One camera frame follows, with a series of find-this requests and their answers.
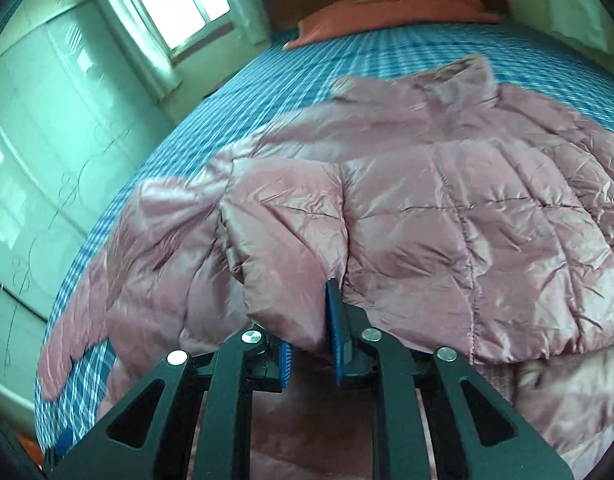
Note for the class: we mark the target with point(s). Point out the blue plaid bed sheet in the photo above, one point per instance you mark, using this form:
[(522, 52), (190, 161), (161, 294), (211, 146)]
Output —
[(277, 83)]

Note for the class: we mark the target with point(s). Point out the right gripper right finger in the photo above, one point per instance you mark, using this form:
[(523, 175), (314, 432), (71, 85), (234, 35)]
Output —
[(434, 415)]

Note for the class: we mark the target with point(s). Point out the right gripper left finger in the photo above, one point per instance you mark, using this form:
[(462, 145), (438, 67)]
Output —
[(190, 417)]

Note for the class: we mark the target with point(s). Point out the orange folded blanket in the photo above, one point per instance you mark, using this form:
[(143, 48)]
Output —
[(349, 17)]

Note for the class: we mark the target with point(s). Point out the pink puffer jacket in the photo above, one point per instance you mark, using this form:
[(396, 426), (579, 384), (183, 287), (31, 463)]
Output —
[(454, 210)]

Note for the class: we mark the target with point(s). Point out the white green wardrobe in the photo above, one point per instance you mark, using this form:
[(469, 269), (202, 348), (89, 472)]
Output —
[(75, 125)]

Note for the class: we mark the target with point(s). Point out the green curtain right side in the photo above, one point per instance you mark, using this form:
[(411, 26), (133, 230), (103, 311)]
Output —
[(583, 23)]

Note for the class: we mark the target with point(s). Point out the green curtain left of window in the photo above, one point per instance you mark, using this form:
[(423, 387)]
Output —
[(145, 55)]

